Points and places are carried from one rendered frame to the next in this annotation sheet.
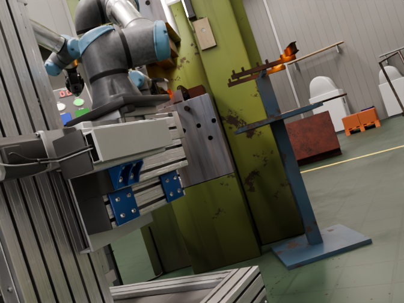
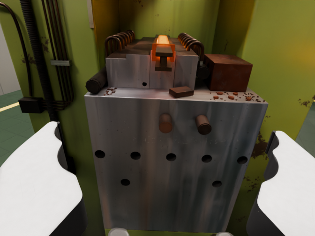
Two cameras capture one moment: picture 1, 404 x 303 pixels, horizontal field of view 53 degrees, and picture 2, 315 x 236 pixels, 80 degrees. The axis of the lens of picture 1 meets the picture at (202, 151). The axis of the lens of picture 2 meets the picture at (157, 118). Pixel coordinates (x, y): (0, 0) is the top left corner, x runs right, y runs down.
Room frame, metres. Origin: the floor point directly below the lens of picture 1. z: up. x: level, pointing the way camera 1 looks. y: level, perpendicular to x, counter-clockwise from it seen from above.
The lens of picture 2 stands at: (1.82, 0.14, 1.06)
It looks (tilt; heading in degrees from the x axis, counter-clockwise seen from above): 28 degrees down; 352
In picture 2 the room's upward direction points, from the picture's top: 2 degrees clockwise
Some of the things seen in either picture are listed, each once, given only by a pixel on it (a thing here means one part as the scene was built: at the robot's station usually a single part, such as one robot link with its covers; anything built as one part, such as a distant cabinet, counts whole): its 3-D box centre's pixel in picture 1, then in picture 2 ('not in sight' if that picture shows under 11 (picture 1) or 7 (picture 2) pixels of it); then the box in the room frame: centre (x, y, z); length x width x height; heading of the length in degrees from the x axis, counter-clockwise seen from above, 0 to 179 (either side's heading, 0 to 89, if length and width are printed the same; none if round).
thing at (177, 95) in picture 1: (173, 104); (154, 54); (2.45, 0.08, 0.96); 0.42 x 0.20 x 0.09; 172
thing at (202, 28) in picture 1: (204, 33); not in sight; (2.33, -0.22, 1.27); 0.09 x 0.02 x 0.17; 82
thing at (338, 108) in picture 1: (329, 104); not in sight; (11.09, -3.74, 0.82); 0.83 x 0.71 x 1.65; 60
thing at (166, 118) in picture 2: not in sight; (165, 122); (2.16, 0.08, 0.87); 0.04 x 0.03 x 0.03; 172
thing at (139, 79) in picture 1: (137, 82); not in sight; (1.64, 0.16, 0.98); 0.11 x 0.08 x 0.09; 172
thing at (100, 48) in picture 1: (104, 53); not in sight; (1.18, 0.18, 0.98); 0.13 x 0.12 x 0.14; 103
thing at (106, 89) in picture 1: (113, 91); not in sight; (1.18, 0.19, 0.87); 0.15 x 0.15 x 0.10
